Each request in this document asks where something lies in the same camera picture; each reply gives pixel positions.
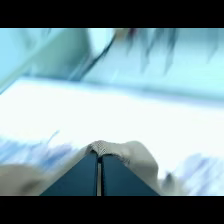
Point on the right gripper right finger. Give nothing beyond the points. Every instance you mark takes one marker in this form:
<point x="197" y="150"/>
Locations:
<point x="125" y="180"/>

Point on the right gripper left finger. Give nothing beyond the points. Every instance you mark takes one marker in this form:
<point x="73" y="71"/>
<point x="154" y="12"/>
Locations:
<point x="78" y="180"/>

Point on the beige garment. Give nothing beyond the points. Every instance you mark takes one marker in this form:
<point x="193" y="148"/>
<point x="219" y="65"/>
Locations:
<point x="140" y="156"/>

